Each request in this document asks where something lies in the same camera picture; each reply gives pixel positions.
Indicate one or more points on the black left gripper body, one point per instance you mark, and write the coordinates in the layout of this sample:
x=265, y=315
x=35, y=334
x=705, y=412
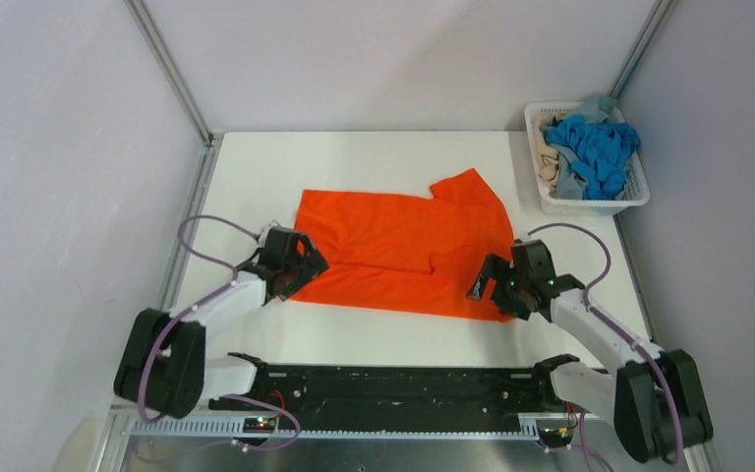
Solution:
x=302, y=271

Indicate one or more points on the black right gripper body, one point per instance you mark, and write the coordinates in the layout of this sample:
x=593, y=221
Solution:
x=515, y=299

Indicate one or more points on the orange t shirt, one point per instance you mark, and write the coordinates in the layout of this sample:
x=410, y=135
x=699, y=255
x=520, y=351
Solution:
x=404, y=253

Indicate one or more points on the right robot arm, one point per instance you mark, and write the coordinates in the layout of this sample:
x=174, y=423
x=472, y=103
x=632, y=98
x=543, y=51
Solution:
x=618, y=352

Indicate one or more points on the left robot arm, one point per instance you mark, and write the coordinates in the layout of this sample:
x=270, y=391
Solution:
x=165, y=368

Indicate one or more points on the beige t shirt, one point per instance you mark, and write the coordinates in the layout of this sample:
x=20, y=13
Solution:
x=549, y=166

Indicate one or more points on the blue t shirt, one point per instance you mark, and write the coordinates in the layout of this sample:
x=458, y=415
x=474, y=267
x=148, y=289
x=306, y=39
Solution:
x=593, y=156

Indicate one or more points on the right controller board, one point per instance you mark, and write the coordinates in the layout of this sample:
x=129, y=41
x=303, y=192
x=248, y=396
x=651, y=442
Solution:
x=556, y=438

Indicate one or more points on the controller board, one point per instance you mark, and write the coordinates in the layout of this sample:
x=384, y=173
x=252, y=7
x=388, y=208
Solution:
x=259, y=425
x=556, y=438

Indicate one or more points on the left controller board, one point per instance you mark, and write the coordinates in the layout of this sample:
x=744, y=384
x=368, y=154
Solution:
x=259, y=425

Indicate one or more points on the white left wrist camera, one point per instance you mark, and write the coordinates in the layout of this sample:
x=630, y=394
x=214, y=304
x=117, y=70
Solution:
x=264, y=232

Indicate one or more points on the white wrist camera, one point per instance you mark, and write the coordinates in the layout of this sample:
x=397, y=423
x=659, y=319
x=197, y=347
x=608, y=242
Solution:
x=264, y=232
x=523, y=238

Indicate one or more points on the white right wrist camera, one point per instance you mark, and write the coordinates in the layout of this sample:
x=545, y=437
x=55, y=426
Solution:
x=523, y=238

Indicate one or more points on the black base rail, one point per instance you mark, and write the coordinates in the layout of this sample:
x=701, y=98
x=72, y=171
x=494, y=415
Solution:
x=420, y=401

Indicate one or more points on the left aluminium frame post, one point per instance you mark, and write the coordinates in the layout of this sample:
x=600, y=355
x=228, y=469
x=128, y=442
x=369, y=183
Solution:
x=166, y=62

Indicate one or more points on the aluminium frame post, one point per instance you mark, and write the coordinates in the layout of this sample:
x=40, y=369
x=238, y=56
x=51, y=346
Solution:
x=656, y=19
x=166, y=62

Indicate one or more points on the aluminium base frame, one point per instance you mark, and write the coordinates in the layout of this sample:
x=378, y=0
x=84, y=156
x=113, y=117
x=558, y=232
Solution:
x=221, y=420

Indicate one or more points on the right aluminium frame post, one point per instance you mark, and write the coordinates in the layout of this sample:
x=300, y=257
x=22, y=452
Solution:
x=656, y=19

